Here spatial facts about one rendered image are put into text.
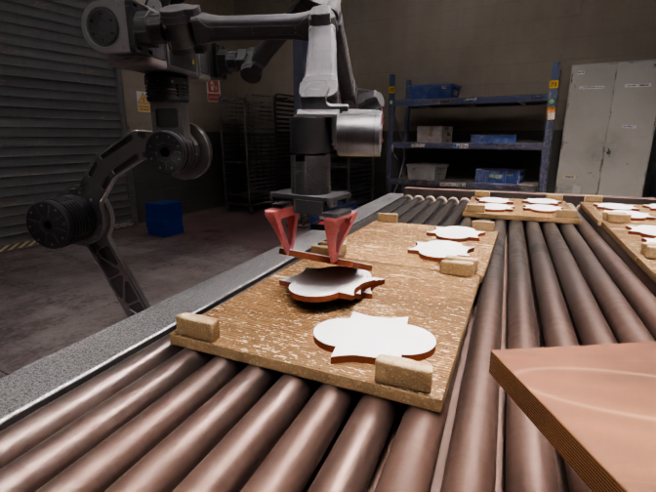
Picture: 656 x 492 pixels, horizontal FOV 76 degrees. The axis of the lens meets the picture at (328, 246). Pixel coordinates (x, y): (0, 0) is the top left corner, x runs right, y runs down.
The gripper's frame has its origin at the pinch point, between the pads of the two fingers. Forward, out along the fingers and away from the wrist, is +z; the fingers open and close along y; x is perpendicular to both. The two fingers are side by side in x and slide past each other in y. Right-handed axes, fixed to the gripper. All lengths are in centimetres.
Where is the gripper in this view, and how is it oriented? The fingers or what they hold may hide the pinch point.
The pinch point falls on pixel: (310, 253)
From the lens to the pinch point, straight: 63.4
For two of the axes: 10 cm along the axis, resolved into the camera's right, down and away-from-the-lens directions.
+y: -8.7, -1.4, 4.7
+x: -4.9, 2.3, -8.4
